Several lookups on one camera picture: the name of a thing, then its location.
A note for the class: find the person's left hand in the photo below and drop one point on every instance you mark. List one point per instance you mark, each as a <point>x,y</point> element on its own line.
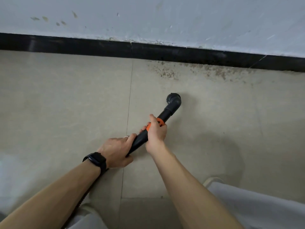
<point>115,151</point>

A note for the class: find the person's right hand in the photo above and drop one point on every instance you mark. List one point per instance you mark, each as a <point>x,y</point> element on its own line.
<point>156,137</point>

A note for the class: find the person's right forearm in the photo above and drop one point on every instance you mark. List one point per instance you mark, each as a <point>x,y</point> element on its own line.
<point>197,193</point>

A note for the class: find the person's left forearm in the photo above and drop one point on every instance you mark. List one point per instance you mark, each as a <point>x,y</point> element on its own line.
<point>52,197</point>

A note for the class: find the black smartwatch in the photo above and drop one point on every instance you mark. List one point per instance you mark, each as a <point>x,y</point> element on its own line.
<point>96,159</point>

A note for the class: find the white shoe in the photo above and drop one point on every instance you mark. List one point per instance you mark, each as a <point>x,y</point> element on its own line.
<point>87,207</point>
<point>212,180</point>

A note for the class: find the black baseboard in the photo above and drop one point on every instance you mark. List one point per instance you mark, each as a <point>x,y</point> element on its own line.
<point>95,47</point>

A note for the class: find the light grey trousers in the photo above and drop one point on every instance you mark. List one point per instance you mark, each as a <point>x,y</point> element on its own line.
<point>262,207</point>

